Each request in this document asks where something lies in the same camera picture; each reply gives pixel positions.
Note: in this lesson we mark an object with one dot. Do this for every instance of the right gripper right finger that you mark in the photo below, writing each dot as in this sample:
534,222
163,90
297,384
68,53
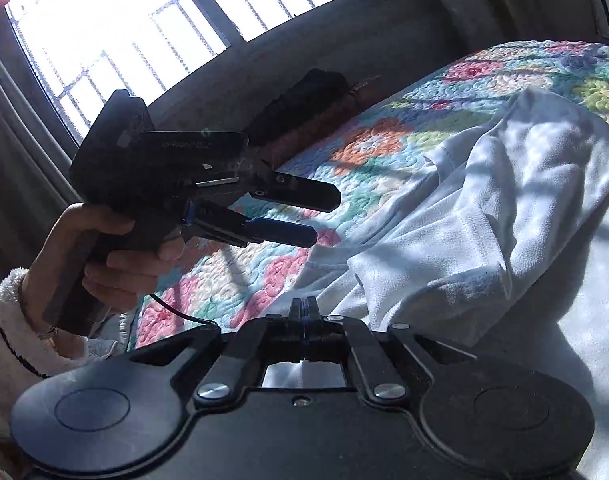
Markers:
350,343

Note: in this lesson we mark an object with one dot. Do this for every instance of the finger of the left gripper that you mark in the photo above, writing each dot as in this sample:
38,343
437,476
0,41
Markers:
226,226
305,193

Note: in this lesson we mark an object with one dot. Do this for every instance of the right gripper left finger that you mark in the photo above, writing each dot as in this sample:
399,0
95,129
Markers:
257,344

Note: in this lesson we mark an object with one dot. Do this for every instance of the white fleece sweatshirt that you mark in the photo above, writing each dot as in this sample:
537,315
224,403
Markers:
501,243

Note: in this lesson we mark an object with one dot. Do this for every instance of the person's left hand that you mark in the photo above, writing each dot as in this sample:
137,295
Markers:
117,280

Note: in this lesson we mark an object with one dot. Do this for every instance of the floral quilted bedspread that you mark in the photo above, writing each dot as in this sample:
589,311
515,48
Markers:
369,160

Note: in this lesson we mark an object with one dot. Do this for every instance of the black cloth on headboard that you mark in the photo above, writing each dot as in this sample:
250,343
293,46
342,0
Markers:
311,95

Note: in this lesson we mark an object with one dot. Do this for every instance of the brown wooden headboard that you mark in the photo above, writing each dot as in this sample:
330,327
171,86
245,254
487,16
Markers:
362,95

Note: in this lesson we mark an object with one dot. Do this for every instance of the window with metal grille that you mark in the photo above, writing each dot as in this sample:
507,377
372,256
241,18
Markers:
83,50

